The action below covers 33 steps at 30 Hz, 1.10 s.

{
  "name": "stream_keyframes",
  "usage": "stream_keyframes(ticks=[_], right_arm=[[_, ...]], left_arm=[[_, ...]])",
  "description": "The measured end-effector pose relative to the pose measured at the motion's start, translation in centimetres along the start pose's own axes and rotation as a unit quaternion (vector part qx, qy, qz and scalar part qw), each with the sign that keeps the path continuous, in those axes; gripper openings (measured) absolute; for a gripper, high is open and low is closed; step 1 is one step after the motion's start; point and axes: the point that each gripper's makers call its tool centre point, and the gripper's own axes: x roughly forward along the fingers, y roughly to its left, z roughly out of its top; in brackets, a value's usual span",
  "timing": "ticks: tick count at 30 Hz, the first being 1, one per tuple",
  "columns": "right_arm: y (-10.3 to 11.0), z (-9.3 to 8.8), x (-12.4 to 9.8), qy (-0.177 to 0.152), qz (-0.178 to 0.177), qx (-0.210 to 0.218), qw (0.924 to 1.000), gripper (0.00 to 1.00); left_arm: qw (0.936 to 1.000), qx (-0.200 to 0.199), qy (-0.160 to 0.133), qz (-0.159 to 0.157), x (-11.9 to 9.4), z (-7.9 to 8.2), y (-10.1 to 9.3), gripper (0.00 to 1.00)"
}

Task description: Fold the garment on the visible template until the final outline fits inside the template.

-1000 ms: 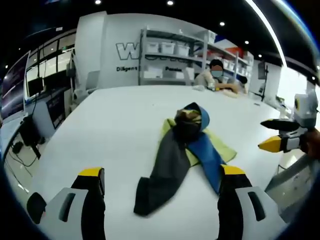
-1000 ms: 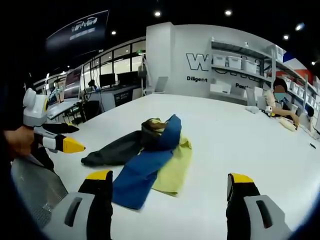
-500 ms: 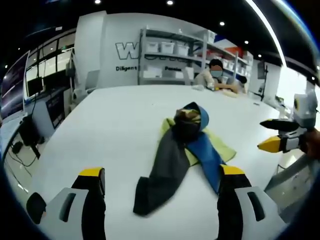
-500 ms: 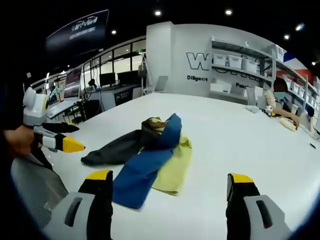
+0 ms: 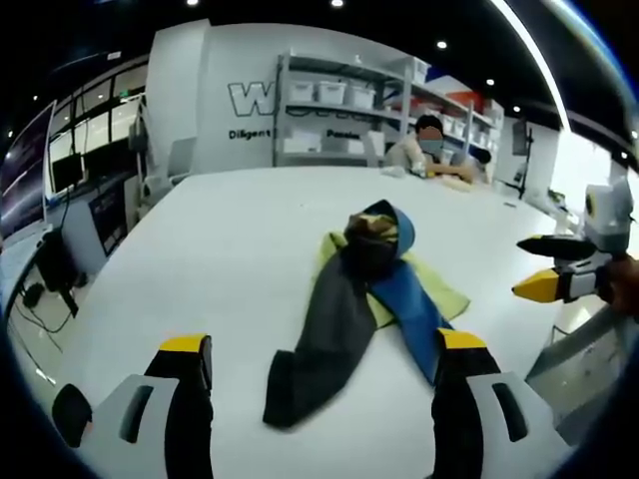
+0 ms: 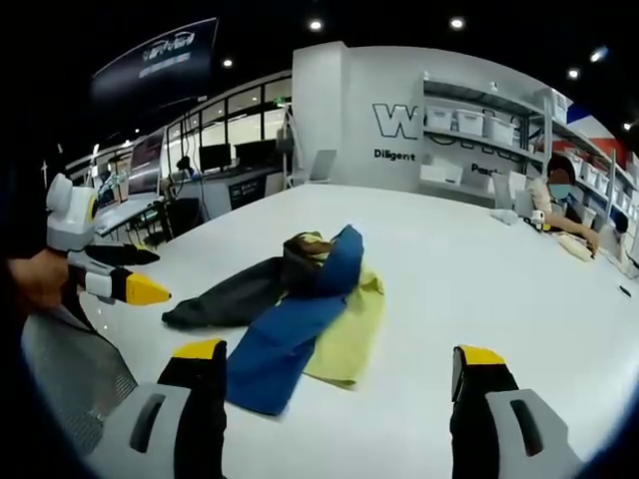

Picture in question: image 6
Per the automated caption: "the grey mesh chair back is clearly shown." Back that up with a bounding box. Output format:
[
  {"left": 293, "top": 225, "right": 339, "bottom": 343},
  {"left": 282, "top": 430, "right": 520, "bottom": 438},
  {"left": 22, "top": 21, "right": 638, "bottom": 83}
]
[{"left": 20, "top": 302, "right": 140, "bottom": 456}]

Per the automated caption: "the black computer monitor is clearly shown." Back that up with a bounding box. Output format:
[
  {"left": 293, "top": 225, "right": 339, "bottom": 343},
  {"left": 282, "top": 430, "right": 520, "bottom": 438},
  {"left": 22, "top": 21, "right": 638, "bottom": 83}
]
[
  {"left": 233, "top": 138, "right": 279, "bottom": 170},
  {"left": 198, "top": 143, "right": 234, "bottom": 172}
]

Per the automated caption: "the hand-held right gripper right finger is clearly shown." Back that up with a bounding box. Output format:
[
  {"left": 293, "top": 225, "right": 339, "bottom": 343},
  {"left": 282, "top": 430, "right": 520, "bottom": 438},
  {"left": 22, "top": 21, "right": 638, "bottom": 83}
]
[{"left": 448, "top": 343, "right": 586, "bottom": 479}]

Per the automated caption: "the row of white storage bins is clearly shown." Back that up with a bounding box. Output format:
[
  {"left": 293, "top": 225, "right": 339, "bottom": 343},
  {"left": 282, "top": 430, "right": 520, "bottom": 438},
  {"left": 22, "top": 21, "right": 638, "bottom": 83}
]
[{"left": 424, "top": 105, "right": 518, "bottom": 147}]

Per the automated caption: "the white open box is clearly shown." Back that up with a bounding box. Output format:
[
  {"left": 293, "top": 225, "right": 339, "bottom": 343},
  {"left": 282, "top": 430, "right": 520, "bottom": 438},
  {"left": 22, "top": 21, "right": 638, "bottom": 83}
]
[{"left": 417, "top": 160, "right": 464, "bottom": 187}]

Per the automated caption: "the beige cloth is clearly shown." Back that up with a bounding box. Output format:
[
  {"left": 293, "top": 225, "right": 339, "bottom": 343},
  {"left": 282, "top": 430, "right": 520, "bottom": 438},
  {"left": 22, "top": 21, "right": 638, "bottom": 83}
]
[{"left": 554, "top": 233, "right": 598, "bottom": 261}]

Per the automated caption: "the person's left hand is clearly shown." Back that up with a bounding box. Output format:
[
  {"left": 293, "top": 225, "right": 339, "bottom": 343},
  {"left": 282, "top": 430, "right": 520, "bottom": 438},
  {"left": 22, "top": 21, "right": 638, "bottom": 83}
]
[{"left": 7, "top": 247, "right": 77, "bottom": 315}]

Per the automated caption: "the dark hanging screen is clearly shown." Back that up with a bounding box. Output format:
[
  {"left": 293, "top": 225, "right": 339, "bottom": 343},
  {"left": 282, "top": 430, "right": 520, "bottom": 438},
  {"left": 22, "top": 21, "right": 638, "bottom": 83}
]
[{"left": 90, "top": 17, "right": 220, "bottom": 104}]

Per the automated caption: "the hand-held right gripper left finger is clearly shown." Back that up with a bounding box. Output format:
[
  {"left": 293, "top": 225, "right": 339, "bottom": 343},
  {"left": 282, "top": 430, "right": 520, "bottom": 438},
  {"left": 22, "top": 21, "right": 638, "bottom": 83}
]
[{"left": 92, "top": 338, "right": 229, "bottom": 479}]

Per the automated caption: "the blue garment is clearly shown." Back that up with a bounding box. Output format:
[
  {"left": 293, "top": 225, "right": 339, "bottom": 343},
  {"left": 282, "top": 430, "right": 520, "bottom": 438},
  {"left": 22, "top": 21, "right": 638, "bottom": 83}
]
[{"left": 225, "top": 224, "right": 366, "bottom": 418}]

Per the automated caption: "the white side desk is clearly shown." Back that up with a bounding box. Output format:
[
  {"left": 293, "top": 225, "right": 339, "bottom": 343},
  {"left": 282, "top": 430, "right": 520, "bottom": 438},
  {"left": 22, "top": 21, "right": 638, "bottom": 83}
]
[{"left": 93, "top": 193, "right": 169, "bottom": 237}]

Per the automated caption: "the grey metal shelf rack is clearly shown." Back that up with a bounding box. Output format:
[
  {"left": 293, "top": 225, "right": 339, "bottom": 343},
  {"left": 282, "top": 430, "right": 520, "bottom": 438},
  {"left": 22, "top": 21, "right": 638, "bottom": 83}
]
[{"left": 420, "top": 73, "right": 556, "bottom": 202}]

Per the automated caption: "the dark standing poster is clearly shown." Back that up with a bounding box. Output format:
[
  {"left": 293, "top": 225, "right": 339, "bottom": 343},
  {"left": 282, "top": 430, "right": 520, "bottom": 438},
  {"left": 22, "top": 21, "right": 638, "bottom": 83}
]
[{"left": 127, "top": 133, "right": 167, "bottom": 195}]

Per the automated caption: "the brown patterned garment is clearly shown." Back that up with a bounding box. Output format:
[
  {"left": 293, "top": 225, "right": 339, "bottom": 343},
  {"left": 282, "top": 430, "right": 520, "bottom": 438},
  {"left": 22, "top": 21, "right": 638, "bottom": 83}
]
[{"left": 282, "top": 230, "right": 334, "bottom": 296}]

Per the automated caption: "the yellow garment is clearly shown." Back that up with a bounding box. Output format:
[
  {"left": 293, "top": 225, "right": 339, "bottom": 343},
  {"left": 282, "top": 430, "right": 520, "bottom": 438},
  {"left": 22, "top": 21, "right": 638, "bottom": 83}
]
[{"left": 302, "top": 265, "right": 387, "bottom": 392}]

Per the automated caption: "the dark grey garment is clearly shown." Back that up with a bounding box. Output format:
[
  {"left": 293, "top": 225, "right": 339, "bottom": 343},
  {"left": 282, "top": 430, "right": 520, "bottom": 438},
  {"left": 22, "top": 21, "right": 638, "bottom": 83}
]
[{"left": 161, "top": 255, "right": 287, "bottom": 331}]

